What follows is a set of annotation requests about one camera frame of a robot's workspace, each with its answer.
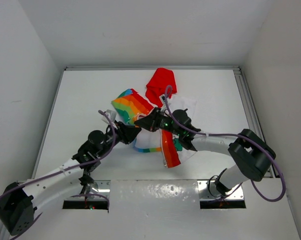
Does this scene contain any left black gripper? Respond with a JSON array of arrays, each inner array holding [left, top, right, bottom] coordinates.
[[96, 119, 140, 157]]

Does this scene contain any aluminium frame rail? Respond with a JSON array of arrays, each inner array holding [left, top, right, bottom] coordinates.
[[64, 65, 273, 163]]

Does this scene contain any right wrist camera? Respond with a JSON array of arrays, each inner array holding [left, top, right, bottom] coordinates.
[[160, 94, 171, 106]]

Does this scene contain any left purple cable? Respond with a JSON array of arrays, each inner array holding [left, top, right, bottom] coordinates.
[[0, 109, 117, 233]]

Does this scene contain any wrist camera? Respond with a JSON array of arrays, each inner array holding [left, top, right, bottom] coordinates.
[[160, 94, 171, 106], [105, 109, 117, 122]]

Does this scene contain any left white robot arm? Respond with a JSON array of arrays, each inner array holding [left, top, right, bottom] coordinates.
[[0, 121, 141, 238]]

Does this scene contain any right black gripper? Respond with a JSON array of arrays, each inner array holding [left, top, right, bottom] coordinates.
[[135, 107, 182, 137]]

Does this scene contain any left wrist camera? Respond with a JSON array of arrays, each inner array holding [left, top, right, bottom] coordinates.
[[105, 109, 117, 122]]

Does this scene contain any metal base plate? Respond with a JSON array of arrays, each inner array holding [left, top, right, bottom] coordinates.
[[62, 176, 246, 210]]

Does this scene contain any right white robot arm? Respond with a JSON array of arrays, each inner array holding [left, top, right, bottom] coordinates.
[[134, 107, 276, 196]]

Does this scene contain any rainbow white kids jacket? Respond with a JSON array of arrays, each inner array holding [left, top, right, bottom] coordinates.
[[111, 67, 199, 168]]

